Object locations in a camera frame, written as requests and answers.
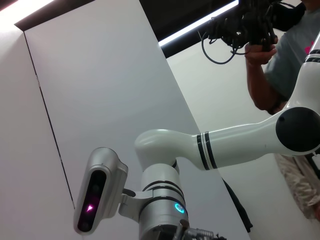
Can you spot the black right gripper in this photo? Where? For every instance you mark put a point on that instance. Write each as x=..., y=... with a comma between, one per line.
x=170, y=232

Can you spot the operator forearm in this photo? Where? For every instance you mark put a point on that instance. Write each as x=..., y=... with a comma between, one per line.
x=262, y=87

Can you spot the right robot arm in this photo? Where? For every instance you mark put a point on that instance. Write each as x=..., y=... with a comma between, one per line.
x=237, y=147

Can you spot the operator hand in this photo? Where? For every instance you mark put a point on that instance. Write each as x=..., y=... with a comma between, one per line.
x=260, y=55

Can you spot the black hanging fabric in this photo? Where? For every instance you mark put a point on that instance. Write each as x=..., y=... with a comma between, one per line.
x=237, y=205

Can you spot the operator beige trousers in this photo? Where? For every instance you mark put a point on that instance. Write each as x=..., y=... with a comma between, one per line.
x=300, y=185

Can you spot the white ceiling light strip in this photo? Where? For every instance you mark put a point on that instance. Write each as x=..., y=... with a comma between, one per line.
x=197, y=23

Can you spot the person in grey shirt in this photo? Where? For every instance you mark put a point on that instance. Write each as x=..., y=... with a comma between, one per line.
x=287, y=57

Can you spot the black handheld control rig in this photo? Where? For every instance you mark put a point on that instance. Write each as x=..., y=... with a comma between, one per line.
x=250, y=20

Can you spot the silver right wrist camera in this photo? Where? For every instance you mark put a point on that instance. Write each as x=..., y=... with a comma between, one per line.
x=100, y=185

